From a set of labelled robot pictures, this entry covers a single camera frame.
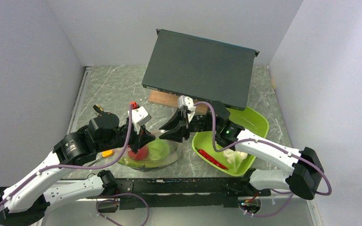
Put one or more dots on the dark rack server chassis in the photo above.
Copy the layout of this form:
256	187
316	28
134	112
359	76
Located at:
201	68

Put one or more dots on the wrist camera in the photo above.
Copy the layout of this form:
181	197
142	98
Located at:
186	104
139	115

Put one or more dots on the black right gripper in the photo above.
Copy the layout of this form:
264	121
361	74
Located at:
177	134

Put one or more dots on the white cauliflower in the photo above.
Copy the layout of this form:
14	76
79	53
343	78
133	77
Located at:
234	158

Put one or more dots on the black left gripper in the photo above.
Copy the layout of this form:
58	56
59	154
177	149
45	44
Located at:
142	139

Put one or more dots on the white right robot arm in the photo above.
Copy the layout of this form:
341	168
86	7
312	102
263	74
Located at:
299	171

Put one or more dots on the yellow tape measure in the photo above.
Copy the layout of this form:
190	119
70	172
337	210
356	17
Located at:
107	153

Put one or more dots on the green cabbage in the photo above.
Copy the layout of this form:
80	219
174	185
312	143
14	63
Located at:
158	149

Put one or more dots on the red tomato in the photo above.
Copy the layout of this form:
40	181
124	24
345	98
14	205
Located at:
141	154

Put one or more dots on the long red chili pepper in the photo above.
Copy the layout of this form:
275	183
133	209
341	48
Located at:
212	159

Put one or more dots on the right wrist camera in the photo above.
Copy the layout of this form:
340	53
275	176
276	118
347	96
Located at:
186	104

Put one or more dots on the black yellow screwdriver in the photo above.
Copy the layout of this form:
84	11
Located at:
98	109
95	162

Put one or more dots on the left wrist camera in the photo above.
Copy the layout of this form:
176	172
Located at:
139	115

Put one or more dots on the aluminium rail left edge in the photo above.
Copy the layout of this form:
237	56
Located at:
79	99

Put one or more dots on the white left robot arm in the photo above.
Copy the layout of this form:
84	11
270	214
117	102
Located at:
27	201

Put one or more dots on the green celery stalks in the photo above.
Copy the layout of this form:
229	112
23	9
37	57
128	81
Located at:
142	165

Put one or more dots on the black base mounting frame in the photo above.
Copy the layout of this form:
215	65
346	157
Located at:
227	192

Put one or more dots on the wooden block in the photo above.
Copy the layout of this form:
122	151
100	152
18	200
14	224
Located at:
170	100

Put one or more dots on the clear zip top bag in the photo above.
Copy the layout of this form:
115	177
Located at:
174	155

